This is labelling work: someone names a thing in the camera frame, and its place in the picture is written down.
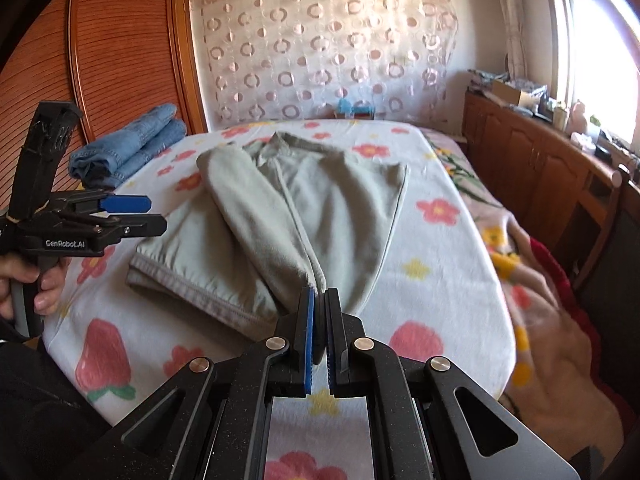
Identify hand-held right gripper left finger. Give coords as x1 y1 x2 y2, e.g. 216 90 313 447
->
75 287 318 480

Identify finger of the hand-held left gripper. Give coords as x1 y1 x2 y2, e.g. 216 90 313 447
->
64 193 152 214
75 213 169 241

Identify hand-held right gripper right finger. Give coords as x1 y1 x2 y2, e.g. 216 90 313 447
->
324 287 581 480

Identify grey-green pants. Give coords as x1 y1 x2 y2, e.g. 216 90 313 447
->
127 131 409 329

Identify person's left hand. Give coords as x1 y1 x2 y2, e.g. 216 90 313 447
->
0 253 67 319

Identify folded blue jeans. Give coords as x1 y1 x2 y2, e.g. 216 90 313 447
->
68 103 187 189

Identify white strawberry flower blanket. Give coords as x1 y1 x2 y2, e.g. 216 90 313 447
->
41 118 519 480

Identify person's dark clothing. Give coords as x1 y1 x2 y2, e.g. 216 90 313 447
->
0 316 117 480

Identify pink floral blanket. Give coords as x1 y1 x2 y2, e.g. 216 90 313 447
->
424 127 637 463

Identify blue toy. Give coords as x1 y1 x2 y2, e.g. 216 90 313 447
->
334 98 377 120

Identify sheer circle-pattern curtain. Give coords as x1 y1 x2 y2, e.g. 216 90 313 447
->
199 0 462 129

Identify wooden sideboard cabinet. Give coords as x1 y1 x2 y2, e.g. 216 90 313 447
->
462 86 640 283

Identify cardboard box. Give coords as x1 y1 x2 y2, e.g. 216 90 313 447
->
489 78 540 107

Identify pink figurine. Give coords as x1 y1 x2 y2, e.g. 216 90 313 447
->
569 101 592 134

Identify white window curtain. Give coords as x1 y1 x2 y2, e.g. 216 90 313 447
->
486 0 532 88

